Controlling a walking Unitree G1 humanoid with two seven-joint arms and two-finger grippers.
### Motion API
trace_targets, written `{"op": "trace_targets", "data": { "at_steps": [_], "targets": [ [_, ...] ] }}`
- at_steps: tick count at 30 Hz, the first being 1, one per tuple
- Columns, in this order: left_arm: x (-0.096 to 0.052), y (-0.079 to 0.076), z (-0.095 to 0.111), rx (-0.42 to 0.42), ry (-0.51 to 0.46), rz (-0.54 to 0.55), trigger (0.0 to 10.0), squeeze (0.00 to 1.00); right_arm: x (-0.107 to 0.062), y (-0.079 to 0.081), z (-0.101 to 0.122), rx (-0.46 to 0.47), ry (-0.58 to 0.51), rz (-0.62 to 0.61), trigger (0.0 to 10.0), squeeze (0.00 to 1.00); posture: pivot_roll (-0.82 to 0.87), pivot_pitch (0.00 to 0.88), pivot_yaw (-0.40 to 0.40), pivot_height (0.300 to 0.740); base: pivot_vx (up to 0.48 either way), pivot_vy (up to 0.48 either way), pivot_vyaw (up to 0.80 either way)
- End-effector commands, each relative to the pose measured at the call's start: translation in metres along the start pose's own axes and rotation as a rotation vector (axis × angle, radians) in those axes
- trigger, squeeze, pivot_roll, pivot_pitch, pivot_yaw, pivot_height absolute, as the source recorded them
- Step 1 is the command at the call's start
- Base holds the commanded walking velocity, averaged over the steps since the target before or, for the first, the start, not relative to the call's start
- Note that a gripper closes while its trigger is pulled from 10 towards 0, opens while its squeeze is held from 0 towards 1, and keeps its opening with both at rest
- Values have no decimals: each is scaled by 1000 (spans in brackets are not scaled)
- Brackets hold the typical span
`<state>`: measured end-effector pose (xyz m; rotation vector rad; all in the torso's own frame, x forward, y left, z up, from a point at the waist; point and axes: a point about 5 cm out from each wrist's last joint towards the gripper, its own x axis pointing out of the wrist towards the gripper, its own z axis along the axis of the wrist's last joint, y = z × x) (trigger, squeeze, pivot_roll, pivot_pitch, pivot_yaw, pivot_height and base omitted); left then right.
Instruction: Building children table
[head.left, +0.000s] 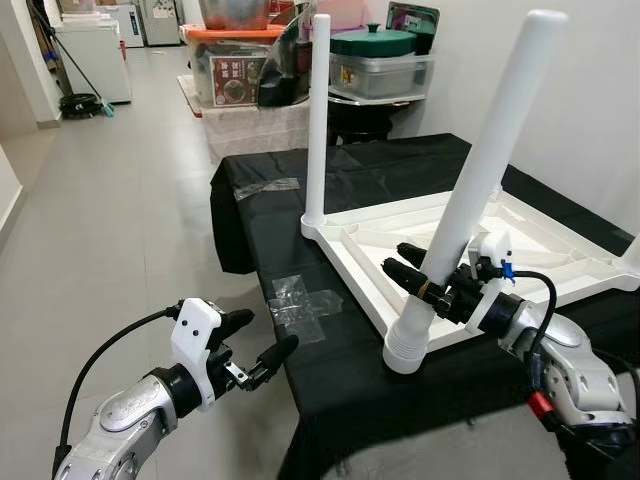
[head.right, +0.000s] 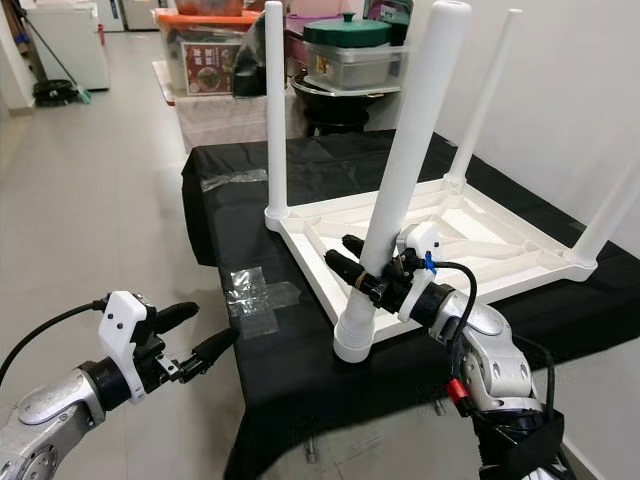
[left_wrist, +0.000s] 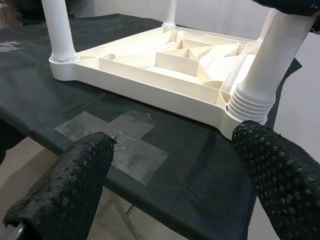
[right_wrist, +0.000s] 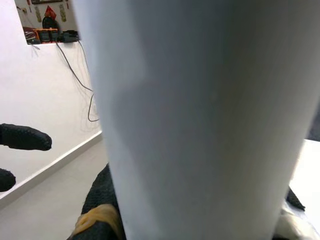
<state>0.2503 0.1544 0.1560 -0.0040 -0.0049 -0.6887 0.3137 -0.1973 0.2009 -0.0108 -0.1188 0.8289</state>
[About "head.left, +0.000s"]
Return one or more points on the white plastic children table top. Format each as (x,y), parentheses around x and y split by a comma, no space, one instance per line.
(560,250)

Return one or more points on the yellow rubber band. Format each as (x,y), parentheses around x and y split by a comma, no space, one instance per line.
(425,293)

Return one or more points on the crumpled clear plastic bag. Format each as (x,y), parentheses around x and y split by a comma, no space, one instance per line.
(305,305)

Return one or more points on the black wooden stool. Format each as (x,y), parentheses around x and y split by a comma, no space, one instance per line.
(365,125)

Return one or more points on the black plastic table cover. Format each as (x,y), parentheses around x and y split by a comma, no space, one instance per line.
(400,420)

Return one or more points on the black round wok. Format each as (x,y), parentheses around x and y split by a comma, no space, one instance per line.
(380,103)

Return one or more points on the clear plastic container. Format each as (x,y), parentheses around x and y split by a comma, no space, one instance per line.
(385,77)

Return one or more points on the translucent storage box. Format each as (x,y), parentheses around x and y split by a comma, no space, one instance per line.
(260,130)

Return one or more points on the green pot with lid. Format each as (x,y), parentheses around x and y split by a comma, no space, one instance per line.
(372,42)

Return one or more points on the black plastic bag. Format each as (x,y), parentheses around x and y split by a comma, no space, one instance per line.
(285,70)

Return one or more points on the dark printed flat box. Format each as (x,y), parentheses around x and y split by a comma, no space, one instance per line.
(412,22)

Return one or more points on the brown printed carton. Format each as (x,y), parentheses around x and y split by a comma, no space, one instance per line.
(235,80)

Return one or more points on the mop with green head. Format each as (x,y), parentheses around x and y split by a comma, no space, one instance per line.
(105,110)

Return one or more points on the red and white box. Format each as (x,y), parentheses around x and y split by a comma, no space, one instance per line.
(345,12)

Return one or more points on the black round robot vacuum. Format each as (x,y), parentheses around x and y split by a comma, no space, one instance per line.
(78,104)

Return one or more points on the orange plastic tray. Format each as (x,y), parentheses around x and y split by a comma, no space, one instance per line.
(225,33)

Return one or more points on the white chest freezer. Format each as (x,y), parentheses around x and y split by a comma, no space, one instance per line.
(95,60)

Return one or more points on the large silver metal pot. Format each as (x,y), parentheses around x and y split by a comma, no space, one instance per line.
(235,12)

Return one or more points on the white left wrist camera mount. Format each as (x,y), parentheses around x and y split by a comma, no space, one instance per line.
(195,335)

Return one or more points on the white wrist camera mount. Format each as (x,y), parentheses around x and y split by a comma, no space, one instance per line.
(195,335)
(495,250)

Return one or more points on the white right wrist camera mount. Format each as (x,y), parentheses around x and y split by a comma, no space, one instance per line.
(495,250)

